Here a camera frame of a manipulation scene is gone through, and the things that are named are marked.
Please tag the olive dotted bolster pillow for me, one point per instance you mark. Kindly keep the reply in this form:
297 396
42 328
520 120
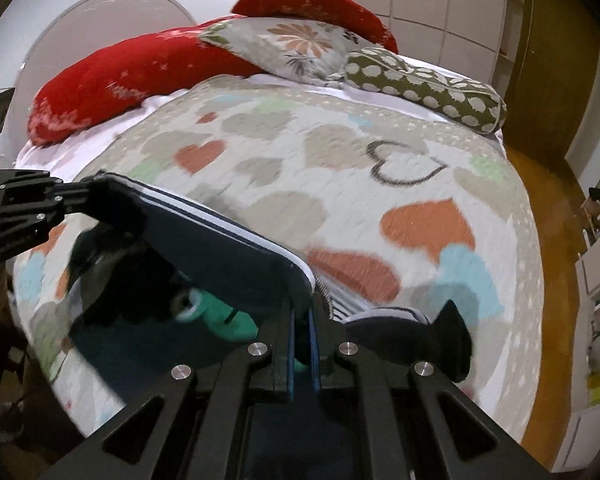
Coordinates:
430 92

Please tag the large red floral pillow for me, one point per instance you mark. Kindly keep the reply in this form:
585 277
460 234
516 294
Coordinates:
110 70

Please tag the small red floral pillow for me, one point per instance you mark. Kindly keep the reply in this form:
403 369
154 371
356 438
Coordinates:
325 7

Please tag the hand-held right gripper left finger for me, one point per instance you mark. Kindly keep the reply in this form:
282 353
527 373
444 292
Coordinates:
291 360

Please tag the white cluttered shelf unit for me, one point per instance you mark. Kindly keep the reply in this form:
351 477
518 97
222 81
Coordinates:
597 310

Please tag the grey flower-print pillow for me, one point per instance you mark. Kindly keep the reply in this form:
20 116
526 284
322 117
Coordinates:
290 45

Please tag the brown wooden door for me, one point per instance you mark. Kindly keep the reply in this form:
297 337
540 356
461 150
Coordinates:
550 60

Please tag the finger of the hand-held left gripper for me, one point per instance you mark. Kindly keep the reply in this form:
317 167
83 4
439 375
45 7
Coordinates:
35 187
25 227

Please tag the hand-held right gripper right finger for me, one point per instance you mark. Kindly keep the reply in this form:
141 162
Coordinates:
314 360

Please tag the heart-print quilt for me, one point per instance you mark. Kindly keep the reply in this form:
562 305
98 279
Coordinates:
300 160

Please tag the white arched headboard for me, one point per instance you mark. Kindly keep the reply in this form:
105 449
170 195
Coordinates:
80 20

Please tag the dark navy white-striped pants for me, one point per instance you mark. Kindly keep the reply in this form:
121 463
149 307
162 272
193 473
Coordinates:
220 255

